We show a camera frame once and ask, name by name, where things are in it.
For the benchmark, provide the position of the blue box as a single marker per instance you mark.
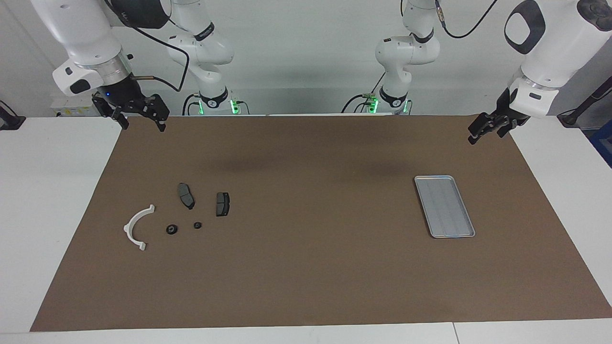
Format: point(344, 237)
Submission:
point(603, 143)

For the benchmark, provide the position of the silver metal tray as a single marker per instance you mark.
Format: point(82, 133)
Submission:
point(444, 210)

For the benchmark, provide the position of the white power box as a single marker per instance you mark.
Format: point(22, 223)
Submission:
point(67, 111)

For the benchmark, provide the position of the white curved plastic bracket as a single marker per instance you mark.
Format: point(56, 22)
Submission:
point(127, 229)

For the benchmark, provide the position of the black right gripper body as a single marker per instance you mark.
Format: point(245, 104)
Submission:
point(129, 100)

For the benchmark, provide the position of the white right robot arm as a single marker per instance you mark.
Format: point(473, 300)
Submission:
point(81, 33)

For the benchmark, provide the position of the black stand with pole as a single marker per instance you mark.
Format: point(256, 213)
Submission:
point(571, 117)

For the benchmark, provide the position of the large black bearing gear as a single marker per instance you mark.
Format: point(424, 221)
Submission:
point(171, 229)

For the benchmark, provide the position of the brown table mat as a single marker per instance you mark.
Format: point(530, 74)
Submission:
point(306, 267)

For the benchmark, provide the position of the curved dark brake pad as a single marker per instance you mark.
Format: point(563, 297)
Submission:
point(186, 196)

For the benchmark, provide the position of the black table clamp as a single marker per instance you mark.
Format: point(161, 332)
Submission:
point(12, 122)

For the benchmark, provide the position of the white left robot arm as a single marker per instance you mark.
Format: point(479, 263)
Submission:
point(550, 52)

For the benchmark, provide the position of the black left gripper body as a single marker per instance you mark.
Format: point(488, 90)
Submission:
point(506, 116)

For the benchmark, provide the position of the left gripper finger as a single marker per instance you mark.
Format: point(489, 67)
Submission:
point(507, 129)
point(476, 132)

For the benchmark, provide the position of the rectangular dark brake pad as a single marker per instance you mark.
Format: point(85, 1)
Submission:
point(222, 204)

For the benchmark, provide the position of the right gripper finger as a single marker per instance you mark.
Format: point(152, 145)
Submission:
point(123, 122)
point(161, 125)

